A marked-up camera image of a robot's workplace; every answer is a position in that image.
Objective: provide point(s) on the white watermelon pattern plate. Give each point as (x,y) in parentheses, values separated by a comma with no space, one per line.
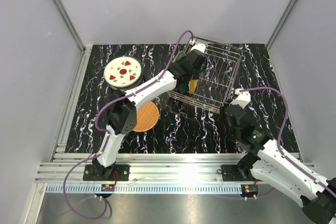
(123,71)

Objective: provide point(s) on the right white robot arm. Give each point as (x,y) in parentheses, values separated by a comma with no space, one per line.
(268,162)

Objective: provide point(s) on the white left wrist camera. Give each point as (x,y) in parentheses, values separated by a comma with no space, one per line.
(197,46)

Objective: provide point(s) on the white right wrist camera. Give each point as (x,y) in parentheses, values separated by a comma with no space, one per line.
(241,98)

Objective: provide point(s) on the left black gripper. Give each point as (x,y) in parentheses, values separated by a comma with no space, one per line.
(196,75)

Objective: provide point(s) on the teal square plate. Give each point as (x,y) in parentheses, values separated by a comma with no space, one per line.
(183,87)

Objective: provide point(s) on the orange woven basket plate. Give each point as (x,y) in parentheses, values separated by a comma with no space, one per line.
(147,117)

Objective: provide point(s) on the mint green flower plate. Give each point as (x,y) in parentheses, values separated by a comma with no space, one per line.
(180,56)

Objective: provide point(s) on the left aluminium frame post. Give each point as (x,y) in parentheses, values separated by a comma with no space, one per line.
(85,50)

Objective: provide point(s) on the yellow woven pattern plate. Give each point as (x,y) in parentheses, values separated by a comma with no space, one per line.
(193,86)

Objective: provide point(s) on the white slotted cable duct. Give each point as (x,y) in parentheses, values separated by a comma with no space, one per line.
(230,189)

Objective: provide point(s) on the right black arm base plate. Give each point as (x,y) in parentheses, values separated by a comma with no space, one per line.
(230,173)

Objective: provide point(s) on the right aluminium frame post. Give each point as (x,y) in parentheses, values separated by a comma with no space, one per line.
(285,15)

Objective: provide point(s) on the aluminium frame post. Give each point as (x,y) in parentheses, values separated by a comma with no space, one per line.
(285,15)
(85,50)

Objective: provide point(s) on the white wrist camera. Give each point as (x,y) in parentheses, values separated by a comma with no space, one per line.
(197,46)
(241,98)

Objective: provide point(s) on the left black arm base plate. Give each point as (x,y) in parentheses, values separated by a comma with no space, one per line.
(116,172)

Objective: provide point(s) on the right small circuit board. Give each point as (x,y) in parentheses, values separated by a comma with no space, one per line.
(250,189)

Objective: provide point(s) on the aluminium mounting rail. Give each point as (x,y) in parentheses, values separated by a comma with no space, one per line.
(147,168)

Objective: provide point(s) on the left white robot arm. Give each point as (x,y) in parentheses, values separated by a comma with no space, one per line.
(118,117)

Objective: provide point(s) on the left small circuit board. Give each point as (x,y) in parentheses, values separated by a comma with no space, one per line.
(107,187)

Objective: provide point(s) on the small circuit board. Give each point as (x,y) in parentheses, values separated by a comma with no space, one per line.
(250,189)
(107,187)

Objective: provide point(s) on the metal wire dish rack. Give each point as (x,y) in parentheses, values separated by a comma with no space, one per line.
(216,82)

